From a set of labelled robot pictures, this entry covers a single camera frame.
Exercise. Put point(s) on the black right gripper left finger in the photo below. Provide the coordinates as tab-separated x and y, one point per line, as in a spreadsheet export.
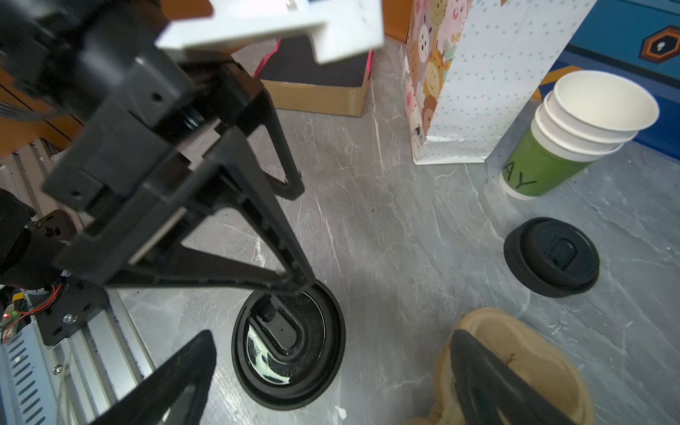
176	393

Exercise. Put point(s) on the stack of black cup lids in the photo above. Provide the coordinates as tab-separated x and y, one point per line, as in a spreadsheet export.
552	258

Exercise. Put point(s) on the stack of pulp cup carriers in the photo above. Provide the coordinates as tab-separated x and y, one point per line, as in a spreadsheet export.
539	363

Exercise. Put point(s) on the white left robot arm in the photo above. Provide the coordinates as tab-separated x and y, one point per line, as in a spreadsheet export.
26	244

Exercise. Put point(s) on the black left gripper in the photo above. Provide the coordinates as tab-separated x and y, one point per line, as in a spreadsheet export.
164	147

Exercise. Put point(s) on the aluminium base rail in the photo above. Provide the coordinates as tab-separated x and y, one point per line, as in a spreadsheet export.
79	378

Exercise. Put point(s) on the cardboard napkin box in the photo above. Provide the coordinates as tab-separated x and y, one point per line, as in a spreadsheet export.
319	99

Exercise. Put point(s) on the black plastic cup lid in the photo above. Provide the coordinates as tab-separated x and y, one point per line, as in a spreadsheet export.
287	350

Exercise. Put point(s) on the cartoon animal paper gift bag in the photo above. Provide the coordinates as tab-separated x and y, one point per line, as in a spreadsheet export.
471	66

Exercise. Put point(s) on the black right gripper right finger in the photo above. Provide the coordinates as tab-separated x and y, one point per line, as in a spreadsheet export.
489	392

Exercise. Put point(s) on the stack of green paper cups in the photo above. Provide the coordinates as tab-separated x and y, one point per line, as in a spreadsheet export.
588	116

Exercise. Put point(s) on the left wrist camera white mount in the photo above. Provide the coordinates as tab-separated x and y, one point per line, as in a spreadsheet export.
336	30

